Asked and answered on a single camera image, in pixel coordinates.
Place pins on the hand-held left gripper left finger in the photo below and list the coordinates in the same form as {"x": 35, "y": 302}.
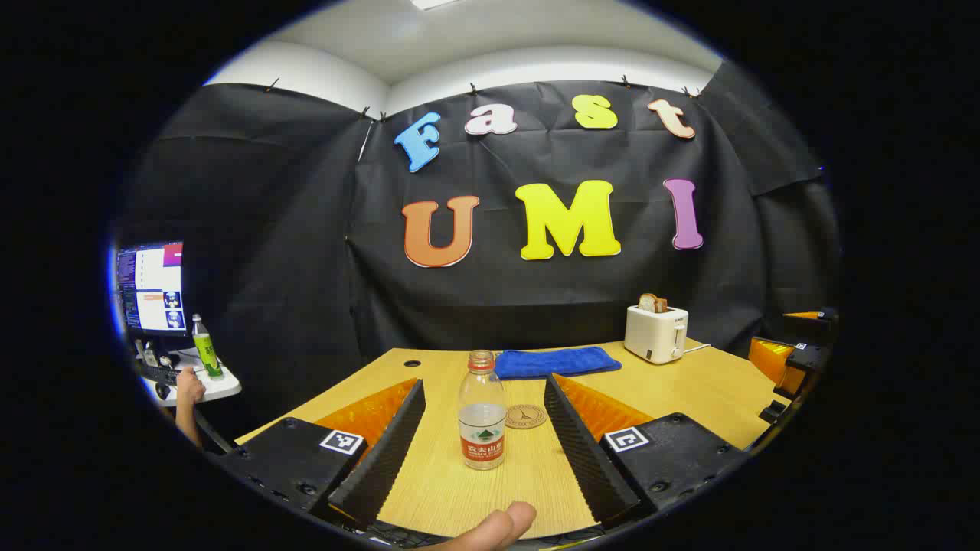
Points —
{"x": 387, "y": 451}

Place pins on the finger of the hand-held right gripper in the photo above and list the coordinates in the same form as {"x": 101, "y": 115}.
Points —
{"x": 769, "y": 361}
{"x": 811, "y": 314}

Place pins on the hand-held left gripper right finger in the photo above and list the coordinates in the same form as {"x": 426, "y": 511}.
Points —
{"x": 582, "y": 451}

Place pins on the round wooden coaster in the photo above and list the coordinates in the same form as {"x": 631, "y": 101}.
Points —
{"x": 526, "y": 416}

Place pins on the clear plastic water bottle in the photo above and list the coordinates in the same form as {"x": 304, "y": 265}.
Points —
{"x": 482, "y": 444}

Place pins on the green drink bottle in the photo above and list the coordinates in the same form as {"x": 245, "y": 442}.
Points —
{"x": 207, "y": 352}

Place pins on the black table edge clamp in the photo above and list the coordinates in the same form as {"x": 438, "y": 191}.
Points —
{"x": 773, "y": 411}

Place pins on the blue folded towel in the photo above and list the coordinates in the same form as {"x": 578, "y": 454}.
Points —
{"x": 555, "y": 361}

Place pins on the white toaster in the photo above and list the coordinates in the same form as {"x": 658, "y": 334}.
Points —
{"x": 651, "y": 333}

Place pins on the bread slice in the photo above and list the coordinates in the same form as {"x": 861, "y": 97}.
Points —
{"x": 652, "y": 303}

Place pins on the white side table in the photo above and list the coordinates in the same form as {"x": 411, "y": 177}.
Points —
{"x": 218, "y": 386}

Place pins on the black backdrop cloth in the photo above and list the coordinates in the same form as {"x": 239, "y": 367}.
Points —
{"x": 306, "y": 268}

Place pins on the black keyboard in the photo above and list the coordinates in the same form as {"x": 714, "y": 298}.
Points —
{"x": 157, "y": 373}

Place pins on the computer monitor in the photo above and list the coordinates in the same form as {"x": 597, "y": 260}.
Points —
{"x": 153, "y": 287}

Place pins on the ceiling light panel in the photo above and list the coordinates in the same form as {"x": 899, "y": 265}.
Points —
{"x": 432, "y": 3}

